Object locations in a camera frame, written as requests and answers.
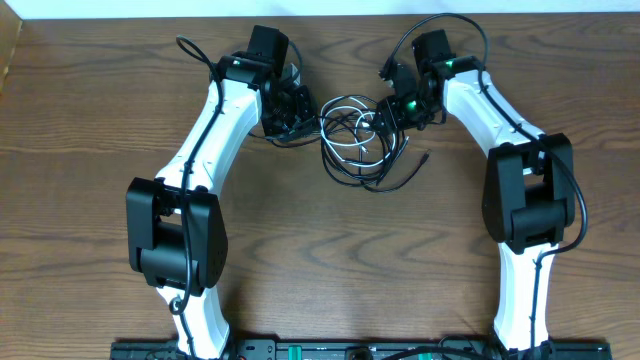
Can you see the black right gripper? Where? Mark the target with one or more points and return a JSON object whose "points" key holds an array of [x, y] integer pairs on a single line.
{"points": [[388, 108]]}

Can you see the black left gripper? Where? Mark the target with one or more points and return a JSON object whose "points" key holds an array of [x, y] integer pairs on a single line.
{"points": [[307, 121]]}

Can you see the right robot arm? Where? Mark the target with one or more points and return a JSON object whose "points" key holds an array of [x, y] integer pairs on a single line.
{"points": [[528, 195]]}

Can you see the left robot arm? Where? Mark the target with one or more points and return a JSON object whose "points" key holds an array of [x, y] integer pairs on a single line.
{"points": [[176, 233]]}

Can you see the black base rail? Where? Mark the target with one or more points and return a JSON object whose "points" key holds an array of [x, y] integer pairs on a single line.
{"points": [[448, 348]]}

